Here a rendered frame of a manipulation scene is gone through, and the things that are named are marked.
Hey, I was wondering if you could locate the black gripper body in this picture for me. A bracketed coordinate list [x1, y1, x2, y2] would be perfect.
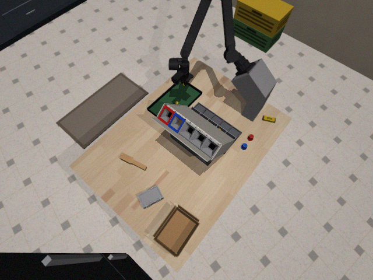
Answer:
[181, 73, 193, 83]

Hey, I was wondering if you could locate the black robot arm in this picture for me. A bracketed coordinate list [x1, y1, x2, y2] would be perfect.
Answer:
[168, 0, 256, 85]

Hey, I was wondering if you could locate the green tray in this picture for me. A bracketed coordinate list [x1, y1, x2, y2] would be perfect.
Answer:
[147, 82, 202, 117]

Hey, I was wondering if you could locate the brown wire brush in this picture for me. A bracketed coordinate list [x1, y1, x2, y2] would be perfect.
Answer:
[120, 153, 147, 170]

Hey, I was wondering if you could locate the brown cardboard box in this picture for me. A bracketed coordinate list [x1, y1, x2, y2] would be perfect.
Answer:
[153, 204, 200, 257]

